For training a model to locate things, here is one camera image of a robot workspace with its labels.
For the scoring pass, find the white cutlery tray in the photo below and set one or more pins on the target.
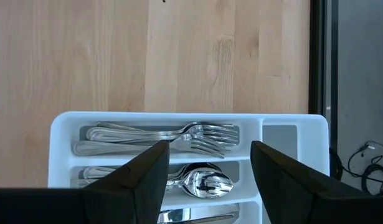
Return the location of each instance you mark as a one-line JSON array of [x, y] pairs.
[[63, 140]]

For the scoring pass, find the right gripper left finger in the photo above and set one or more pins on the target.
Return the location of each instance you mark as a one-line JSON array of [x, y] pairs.
[[125, 196]]

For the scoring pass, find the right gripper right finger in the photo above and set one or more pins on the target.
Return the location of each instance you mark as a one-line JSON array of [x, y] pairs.
[[291, 193]]

